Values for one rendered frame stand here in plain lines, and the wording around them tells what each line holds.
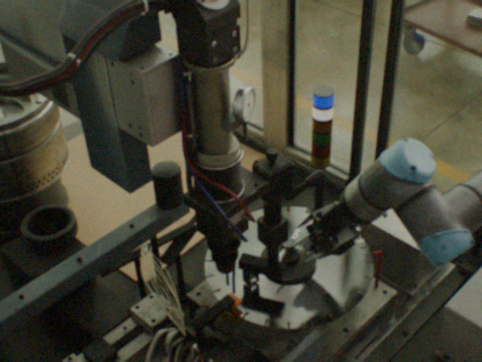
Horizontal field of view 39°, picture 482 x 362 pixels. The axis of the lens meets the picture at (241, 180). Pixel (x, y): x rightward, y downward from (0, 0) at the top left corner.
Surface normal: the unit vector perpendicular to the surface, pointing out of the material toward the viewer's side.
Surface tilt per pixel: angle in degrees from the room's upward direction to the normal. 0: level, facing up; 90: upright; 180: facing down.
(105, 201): 0
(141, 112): 90
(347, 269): 0
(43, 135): 90
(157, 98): 90
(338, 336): 0
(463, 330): 90
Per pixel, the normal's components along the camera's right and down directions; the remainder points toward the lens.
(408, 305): -0.04, -0.78
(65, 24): -0.62, 0.00
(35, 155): 0.76, 0.38
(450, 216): 0.26, -0.43
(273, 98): -0.70, 0.47
